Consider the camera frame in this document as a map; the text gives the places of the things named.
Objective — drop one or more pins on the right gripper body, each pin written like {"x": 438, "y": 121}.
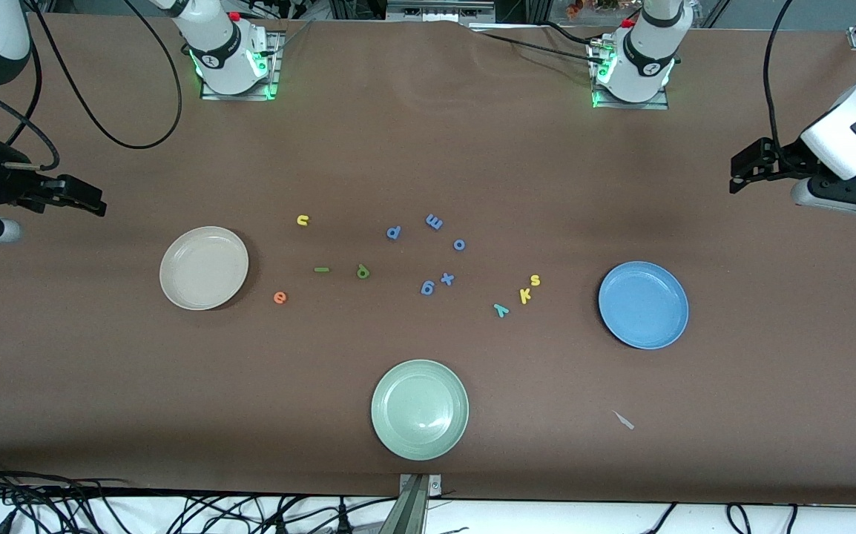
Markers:
{"x": 9, "y": 183}

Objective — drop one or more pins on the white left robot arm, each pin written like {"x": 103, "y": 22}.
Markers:
{"x": 647, "y": 52}

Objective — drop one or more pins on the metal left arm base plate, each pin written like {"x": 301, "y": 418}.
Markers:
{"x": 621, "y": 105}

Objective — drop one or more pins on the green foam letter p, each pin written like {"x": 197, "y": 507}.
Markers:
{"x": 359, "y": 269}

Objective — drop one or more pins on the yellow foam letter k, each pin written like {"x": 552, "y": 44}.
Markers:
{"x": 524, "y": 296}

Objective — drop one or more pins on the brown table cover sheet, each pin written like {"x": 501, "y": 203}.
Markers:
{"x": 428, "y": 148}

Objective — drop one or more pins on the orange foam letter e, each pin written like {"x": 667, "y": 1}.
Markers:
{"x": 277, "y": 298}

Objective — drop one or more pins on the blue foam letter g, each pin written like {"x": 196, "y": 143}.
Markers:
{"x": 423, "y": 289}

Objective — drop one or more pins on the teal foam letter y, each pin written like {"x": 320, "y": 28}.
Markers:
{"x": 501, "y": 311}

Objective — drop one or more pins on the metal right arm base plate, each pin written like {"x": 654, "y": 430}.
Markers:
{"x": 274, "y": 70}

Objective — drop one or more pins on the metal table edge bracket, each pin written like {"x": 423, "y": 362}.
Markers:
{"x": 417, "y": 512}

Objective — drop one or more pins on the blue foam letter x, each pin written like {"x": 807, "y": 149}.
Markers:
{"x": 446, "y": 279}

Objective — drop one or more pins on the aluminium frame profile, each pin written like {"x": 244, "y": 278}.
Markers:
{"x": 439, "y": 9}

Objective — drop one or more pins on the blue foam letter p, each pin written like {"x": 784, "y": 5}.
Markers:
{"x": 398, "y": 231}

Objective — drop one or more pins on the blue foam letter m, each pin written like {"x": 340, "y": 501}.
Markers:
{"x": 434, "y": 222}

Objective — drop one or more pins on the pale green round plate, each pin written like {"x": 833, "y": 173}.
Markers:
{"x": 419, "y": 409}

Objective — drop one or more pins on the beige round plate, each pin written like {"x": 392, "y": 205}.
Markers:
{"x": 204, "y": 267}

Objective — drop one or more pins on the blue round plate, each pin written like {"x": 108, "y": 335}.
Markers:
{"x": 643, "y": 304}

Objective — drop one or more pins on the small white paper scrap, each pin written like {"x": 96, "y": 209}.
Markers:
{"x": 624, "y": 421}

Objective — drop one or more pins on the orange brown dried plant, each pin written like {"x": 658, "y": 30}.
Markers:
{"x": 591, "y": 6}

